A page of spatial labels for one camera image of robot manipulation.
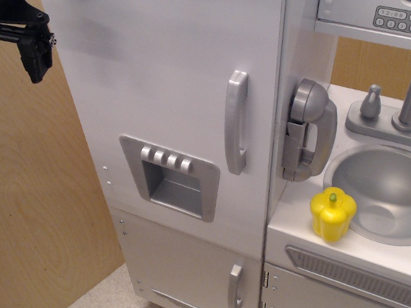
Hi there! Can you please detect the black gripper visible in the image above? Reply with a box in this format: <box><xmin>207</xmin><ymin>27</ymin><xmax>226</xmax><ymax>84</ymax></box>
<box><xmin>0</xmin><ymin>0</ymin><xmax>53</xmax><ymax>84</ymax></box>

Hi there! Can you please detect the white toy fridge door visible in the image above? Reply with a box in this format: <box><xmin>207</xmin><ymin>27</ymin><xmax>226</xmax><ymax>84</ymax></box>
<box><xmin>41</xmin><ymin>0</ymin><xmax>285</xmax><ymax>260</ymax></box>

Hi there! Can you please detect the silver fridge door handle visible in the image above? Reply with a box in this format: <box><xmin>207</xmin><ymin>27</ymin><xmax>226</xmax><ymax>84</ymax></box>
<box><xmin>224</xmin><ymin>70</ymin><xmax>249</xmax><ymax>175</ymax></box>

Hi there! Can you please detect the silver ice dispenser panel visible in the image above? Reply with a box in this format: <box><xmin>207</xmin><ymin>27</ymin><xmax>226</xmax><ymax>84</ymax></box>
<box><xmin>119</xmin><ymin>135</ymin><xmax>220</xmax><ymax>223</ymax></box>

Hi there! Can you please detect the white lower freezer door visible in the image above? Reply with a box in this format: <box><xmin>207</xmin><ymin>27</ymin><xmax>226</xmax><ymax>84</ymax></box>
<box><xmin>110</xmin><ymin>208</ymin><xmax>262</xmax><ymax>308</ymax></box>

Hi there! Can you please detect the silver toy telephone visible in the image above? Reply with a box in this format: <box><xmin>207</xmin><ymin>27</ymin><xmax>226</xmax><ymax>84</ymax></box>
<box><xmin>282</xmin><ymin>79</ymin><xmax>338</xmax><ymax>182</ymax></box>

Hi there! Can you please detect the brass upper door hinge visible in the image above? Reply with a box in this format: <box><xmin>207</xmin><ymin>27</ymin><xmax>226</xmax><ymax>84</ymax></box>
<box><xmin>262</xmin><ymin>271</ymin><xmax>269</xmax><ymax>288</ymax></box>

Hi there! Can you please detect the yellow toy bell pepper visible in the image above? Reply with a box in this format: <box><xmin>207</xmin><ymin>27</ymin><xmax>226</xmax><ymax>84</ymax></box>
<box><xmin>310</xmin><ymin>187</ymin><xmax>357</xmax><ymax>242</ymax></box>

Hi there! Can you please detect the silver faucet knob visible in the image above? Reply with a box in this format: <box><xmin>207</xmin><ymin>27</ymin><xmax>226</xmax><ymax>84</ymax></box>
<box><xmin>360</xmin><ymin>84</ymin><xmax>381</xmax><ymax>120</ymax></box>

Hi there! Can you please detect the white oven door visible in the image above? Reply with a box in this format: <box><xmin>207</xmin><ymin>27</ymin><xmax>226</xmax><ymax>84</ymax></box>
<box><xmin>254</xmin><ymin>251</ymin><xmax>392</xmax><ymax>308</ymax></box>

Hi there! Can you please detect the white toy kitchen cabinet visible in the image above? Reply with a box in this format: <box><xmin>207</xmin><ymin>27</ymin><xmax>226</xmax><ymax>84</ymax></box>
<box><xmin>228</xmin><ymin>0</ymin><xmax>411</xmax><ymax>308</ymax></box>

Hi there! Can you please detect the silver toy sink basin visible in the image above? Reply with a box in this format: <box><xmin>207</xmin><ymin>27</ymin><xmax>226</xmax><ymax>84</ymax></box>
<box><xmin>323</xmin><ymin>144</ymin><xmax>411</xmax><ymax>246</ymax></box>

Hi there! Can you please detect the grey oven vent panel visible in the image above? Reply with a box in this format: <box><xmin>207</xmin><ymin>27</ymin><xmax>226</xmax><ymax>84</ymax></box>
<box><xmin>284</xmin><ymin>245</ymin><xmax>411</xmax><ymax>308</ymax></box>

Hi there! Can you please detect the silver lower door handle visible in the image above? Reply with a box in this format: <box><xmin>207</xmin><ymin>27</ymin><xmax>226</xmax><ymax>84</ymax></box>
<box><xmin>228</xmin><ymin>263</ymin><xmax>244</xmax><ymax>308</ymax></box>

